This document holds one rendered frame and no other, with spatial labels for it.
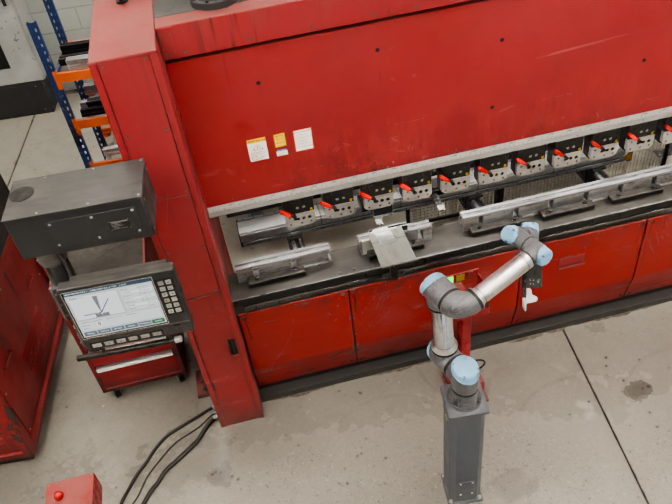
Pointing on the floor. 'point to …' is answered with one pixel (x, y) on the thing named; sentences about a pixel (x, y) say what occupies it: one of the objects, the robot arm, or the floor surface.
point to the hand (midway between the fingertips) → (523, 307)
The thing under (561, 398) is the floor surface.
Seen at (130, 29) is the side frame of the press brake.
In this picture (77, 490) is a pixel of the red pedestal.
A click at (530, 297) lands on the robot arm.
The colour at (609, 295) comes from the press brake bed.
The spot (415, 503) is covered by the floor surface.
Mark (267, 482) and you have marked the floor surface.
